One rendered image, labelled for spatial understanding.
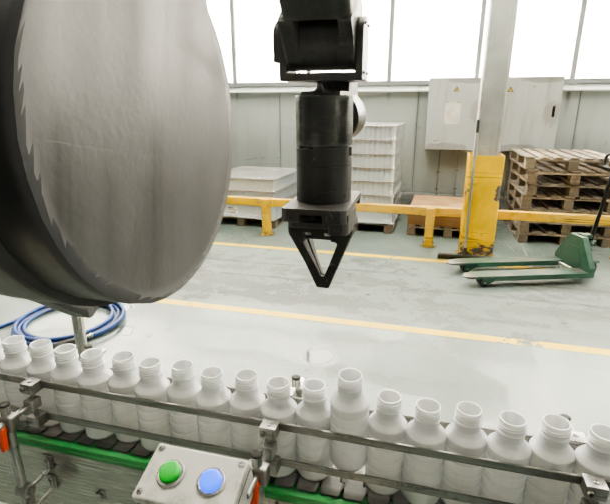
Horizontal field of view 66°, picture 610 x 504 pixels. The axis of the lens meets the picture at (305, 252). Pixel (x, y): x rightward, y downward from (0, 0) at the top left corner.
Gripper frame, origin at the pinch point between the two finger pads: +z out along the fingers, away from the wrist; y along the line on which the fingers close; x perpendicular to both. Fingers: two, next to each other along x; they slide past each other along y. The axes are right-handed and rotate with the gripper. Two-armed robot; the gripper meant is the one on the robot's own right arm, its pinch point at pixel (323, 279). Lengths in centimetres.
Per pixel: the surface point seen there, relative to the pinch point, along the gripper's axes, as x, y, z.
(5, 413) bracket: 55, 4, 30
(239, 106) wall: 299, 718, -6
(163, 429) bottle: 31.0, 12.2, 35.8
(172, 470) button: 19.8, -3.2, 28.1
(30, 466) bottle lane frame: 59, 9, 47
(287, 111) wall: 215, 717, 2
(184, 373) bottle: 26.4, 13.2, 24.4
